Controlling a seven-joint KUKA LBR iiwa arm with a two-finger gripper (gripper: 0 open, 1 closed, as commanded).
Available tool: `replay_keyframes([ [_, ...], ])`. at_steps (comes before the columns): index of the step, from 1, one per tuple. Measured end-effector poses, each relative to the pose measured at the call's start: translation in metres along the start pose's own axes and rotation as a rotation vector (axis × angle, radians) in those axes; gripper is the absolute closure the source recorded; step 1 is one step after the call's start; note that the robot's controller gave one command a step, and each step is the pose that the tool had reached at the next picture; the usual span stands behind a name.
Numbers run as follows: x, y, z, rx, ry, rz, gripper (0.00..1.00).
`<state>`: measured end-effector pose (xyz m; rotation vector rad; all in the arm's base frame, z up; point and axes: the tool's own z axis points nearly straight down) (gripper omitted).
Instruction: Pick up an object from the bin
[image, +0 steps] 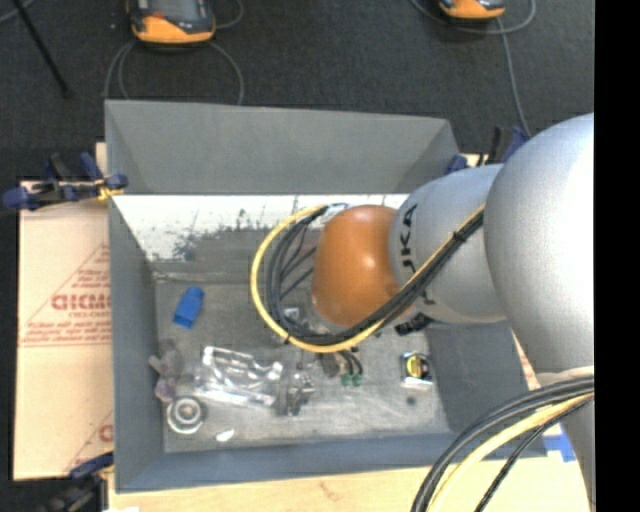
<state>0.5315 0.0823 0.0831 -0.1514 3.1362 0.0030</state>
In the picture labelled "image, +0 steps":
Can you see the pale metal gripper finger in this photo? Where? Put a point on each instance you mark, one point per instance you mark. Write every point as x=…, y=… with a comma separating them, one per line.
x=303, y=387
x=283, y=397

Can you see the clear plastic packet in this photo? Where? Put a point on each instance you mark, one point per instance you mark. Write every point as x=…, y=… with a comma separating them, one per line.
x=235, y=375

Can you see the small white piece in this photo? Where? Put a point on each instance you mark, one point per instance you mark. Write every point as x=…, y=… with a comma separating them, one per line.
x=225, y=435

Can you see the yellow and silver tape measure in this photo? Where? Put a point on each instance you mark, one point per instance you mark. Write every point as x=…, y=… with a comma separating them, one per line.
x=416, y=369

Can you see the purple-grey toy animal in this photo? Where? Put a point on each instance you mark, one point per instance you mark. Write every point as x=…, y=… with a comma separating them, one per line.
x=169, y=367

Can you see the blue plastic cap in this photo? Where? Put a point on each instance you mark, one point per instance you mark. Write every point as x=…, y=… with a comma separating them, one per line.
x=188, y=306

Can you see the brown cardboard board, red print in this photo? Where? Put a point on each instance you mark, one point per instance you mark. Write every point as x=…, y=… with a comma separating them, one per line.
x=60, y=380

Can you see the grey metal bin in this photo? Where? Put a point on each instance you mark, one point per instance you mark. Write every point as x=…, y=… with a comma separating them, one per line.
x=260, y=150

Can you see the black cylinder on white bracket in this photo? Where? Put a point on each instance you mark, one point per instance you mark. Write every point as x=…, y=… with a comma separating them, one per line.
x=413, y=325

